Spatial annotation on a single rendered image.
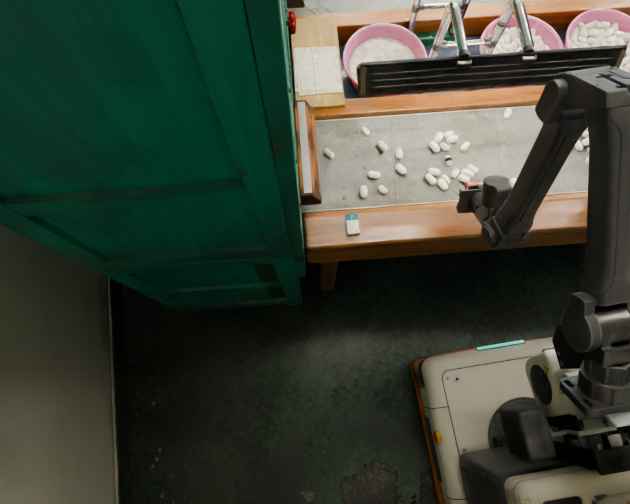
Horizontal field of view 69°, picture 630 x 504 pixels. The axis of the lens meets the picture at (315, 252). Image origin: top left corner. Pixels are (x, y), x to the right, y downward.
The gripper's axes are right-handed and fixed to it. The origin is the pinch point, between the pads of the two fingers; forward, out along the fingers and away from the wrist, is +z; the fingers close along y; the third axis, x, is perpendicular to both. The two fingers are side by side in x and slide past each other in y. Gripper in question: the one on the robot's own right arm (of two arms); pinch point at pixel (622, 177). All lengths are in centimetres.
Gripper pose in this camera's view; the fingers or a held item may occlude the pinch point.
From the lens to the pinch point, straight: 156.2
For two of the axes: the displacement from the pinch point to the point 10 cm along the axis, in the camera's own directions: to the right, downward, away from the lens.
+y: -10.0, 0.8, -0.1
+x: 0.6, 8.3, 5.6
